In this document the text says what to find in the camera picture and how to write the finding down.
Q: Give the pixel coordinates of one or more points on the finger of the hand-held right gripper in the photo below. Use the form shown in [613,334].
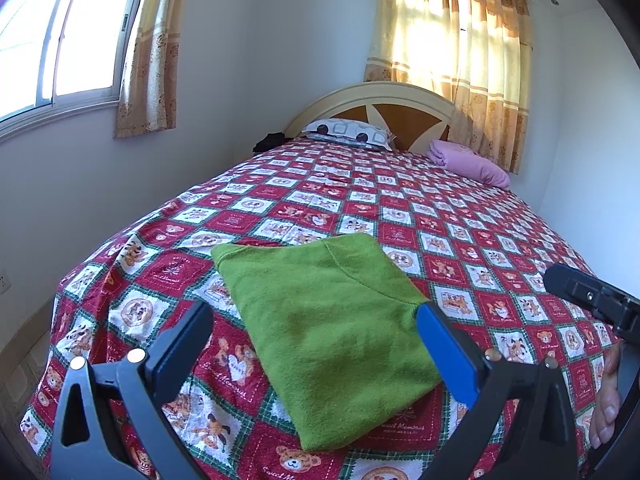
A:
[580,287]

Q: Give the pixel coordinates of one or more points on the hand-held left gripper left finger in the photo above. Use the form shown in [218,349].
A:
[187,345]

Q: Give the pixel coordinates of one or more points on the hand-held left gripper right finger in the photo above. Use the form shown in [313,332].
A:
[447,355]

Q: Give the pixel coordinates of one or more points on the green orange striped sweater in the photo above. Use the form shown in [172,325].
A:
[320,320]

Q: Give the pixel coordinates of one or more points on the person's right hand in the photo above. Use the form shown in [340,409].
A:
[607,400]

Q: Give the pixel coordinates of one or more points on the pink pillow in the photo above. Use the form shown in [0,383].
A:
[470,162]

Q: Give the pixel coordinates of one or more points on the red checkered printed bedspread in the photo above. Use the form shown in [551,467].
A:
[350,200]

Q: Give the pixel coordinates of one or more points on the dark cloth beside bed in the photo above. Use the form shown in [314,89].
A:
[270,142]

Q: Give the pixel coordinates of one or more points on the yellow beige curtain panel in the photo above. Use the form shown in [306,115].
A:
[495,85]
[410,35]

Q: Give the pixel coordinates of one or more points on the white patterned pillow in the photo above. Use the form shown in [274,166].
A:
[345,132]

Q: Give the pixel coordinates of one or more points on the cream and brown headboard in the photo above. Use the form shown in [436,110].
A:
[360,97]

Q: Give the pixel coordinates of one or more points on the beige side window curtain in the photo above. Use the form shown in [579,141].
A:
[150,60]

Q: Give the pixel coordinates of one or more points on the sliding glass window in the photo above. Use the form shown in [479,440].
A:
[60,35]

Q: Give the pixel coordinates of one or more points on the white wall socket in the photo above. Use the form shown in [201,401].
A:
[4,281]

